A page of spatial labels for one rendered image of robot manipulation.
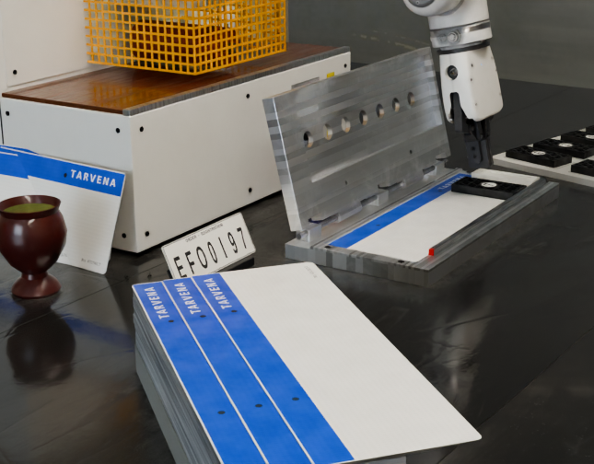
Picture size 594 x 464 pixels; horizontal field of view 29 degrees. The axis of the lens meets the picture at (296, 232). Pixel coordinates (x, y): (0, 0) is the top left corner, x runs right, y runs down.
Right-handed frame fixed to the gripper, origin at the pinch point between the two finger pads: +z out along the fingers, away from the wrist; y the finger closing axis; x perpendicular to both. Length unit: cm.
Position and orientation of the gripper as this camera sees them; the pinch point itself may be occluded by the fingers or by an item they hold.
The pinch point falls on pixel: (479, 153)
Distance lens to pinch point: 168.3
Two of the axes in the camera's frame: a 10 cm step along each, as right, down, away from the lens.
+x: -8.2, 0.4, 5.7
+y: 5.4, -2.7, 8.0
